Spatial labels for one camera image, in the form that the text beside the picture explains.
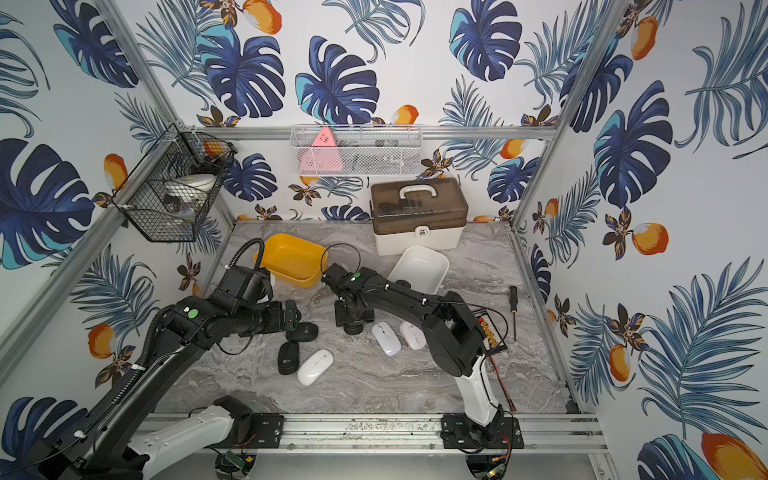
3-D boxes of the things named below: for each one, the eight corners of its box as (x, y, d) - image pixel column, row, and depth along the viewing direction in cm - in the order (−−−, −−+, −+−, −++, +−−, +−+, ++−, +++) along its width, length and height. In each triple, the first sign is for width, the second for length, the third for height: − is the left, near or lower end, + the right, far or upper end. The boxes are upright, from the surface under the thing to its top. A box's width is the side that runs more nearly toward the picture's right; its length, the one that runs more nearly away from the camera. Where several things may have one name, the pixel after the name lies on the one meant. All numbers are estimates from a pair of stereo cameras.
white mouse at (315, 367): (294, 377, 85) (292, 374, 83) (324, 347, 91) (322, 343, 89) (308, 391, 83) (306, 388, 81) (337, 359, 88) (336, 356, 87)
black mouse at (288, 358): (280, 375, 85) (277, 373, 83) (281, 346, 90) (278, 343, 88) (298, 372, 86) (296, 369, 84) (298, 343, 91) (296, 340, 89)
